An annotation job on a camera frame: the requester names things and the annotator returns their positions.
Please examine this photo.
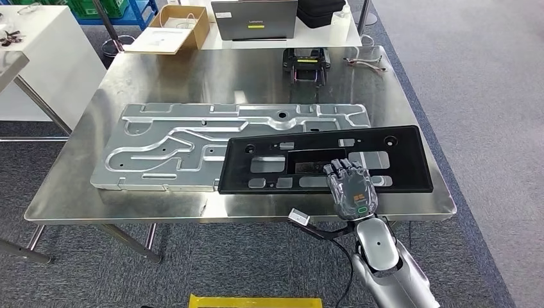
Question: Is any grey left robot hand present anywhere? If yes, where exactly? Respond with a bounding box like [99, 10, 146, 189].
[323, 158, 379, 222]

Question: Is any black plastic plate bracket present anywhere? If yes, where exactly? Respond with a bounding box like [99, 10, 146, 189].
[217, 125, 434, 196]

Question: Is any stainless steel workbench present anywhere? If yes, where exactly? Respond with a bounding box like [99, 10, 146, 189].
[23, 46, 457, 264]

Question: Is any black device with yellow label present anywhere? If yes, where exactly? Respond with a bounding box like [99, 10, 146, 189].
[282, 47, 332, 86]

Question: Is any yellow floor tape square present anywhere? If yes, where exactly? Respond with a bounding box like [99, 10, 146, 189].
[189, 294, 324, 308]

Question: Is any white plastic bottle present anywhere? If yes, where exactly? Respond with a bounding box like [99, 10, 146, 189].
[328, 4, 353, 47]

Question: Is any black bag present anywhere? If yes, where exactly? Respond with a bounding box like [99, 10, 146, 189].
[296, 0, 346, 30]

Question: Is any stamped aluminium panel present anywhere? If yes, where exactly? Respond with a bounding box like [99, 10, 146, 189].
[90, 103, 371, 192]

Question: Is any grey laptop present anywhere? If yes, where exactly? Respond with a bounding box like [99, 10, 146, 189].
[211, 0, 299, 42]

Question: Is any brown cardboard box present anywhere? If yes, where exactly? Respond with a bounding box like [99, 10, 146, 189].
[148, 4, 210, 51]

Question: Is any green plastic crate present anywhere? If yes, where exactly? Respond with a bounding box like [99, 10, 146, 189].
[8, 0, 130, 20]

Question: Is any small black tool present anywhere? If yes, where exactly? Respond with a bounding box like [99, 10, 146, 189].
[0, 30, 23, 47]

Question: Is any black camera cable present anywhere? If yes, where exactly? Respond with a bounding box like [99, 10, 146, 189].
[329, 237, 355, 308]

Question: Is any chrome stanchion post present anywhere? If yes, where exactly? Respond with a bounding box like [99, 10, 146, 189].
[356, 0, 379, 27]
[91, 0, 138, 59]

